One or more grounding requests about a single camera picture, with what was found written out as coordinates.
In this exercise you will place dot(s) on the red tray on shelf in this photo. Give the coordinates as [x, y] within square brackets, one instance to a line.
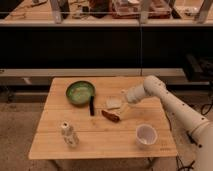
[158, 9]

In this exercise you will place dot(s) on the black box at right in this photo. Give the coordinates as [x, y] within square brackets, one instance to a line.
[199, 69]

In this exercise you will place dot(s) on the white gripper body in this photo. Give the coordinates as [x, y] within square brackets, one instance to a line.
[135, 94]

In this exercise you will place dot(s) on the wooden folding table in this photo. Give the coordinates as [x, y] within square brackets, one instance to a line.
[99, 138]

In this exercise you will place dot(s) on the green frying pan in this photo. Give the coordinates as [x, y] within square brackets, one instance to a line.
[81, 93]

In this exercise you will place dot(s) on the long wooden shelf unit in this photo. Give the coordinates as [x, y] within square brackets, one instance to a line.
[44, 39]

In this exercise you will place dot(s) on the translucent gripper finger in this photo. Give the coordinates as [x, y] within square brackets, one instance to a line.
[123, 92]
[124, 107]

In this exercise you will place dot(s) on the white plastic cup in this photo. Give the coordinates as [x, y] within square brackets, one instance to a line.
[145, 136]

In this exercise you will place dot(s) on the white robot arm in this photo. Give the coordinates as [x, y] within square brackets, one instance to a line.
[198, 126]

